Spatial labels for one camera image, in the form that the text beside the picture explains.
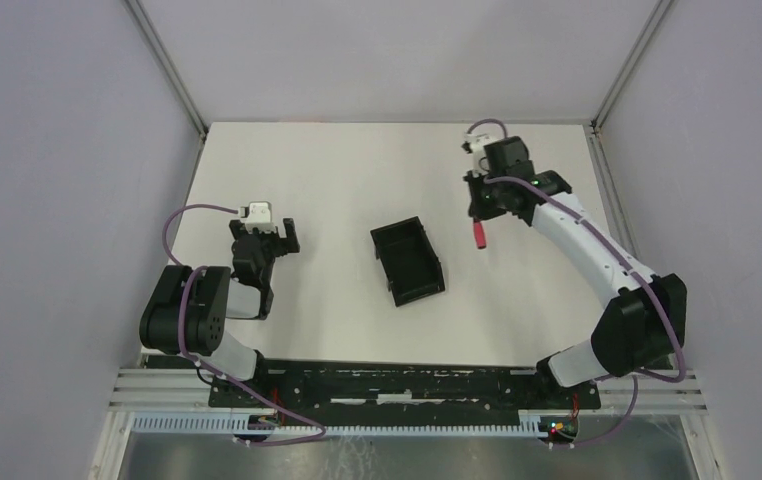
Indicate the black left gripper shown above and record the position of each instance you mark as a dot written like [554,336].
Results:
[274,240]

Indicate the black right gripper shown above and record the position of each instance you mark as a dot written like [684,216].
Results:
[487,203]

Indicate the red handled black screwdriver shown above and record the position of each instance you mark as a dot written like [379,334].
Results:
[479,234]

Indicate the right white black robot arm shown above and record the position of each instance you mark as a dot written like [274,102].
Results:
[643,324]

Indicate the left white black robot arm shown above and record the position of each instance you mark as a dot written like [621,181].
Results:
[197,309]

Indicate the black plastic bin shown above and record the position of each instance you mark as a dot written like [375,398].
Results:
[412,269]

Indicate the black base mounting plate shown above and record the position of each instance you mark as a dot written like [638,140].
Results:
[475,395]

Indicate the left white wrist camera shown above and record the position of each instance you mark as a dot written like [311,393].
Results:
[257,217]

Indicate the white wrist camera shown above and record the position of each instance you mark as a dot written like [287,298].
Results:
[474,144]
[257,217]

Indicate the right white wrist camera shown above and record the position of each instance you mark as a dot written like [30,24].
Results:
[474,144]

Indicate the right aluminium frame rail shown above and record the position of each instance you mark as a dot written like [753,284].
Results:
[617,218]

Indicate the left aluminium frame rail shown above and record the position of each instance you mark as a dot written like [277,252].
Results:
[170,71]

